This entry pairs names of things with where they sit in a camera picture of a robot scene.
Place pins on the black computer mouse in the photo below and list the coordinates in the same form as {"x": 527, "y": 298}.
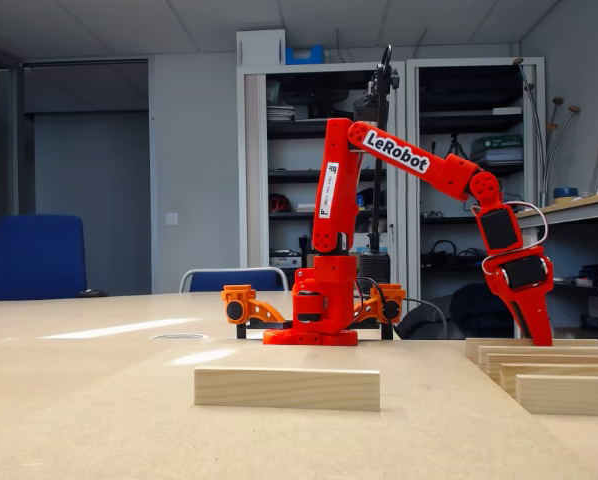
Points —
{"x": 91, "y": 293}

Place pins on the chrome stalk lamp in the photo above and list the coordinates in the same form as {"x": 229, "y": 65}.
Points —
{"x": 574, "y": 108}

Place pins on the grey metal shelf cabinet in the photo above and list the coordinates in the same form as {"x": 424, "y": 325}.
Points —
{"x": 255, "y": 175}
{"x": 412, "y": 260}

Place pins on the blue plastic box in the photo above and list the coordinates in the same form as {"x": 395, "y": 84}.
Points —
{"x": 304, "y": 55}

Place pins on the red robot arm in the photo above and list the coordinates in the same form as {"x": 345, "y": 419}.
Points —
{"x": 454, "y": 175}

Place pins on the white wall switch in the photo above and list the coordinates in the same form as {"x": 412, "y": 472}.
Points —
{"x": 171, "y": 218}

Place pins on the black camera stand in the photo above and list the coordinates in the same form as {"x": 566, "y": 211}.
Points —
{"x": 374, "y": 272}

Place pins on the paper stack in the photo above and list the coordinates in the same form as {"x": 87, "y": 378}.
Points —
{"x": 280, "y": 113}

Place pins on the orange table clamp mount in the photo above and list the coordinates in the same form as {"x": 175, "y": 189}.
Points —
{"x": 269, "y": 325}

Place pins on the black flexible tripod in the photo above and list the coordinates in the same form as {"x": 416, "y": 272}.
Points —
{"x": 455, "y": 144}

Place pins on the blue tape roll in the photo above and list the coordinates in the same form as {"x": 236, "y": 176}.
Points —
{"x": 565, "y": 193}

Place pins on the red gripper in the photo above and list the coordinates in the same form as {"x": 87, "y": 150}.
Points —
{"x": 525, "y": 295}

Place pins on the grey workbench wooden top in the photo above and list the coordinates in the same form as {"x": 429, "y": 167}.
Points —
{"x": 579, "y": 212}

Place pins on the white box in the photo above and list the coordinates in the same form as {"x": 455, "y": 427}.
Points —
{"x": 260, "y": 47}

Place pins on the black webcam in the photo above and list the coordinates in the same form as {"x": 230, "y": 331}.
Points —
{"x": 369, "y": 110}

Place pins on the red black headset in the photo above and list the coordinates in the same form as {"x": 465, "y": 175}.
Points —
{"x": 279, "y": 202}

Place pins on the large blue office chair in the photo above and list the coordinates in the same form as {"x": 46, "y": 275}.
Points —
{"x": 29, "y": 260}

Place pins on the stack of books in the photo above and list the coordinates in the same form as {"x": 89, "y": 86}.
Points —
{"x": 496, "y": 150}

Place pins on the white electronic device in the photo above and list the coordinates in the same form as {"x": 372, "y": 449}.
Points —
{"x": 285, "y": 261}

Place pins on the black jacket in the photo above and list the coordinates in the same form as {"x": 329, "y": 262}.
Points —
{"x": 469, "y": 310}

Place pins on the blue chair grey frame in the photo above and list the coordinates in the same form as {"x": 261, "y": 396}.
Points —
{"x": 234, "y": 280}

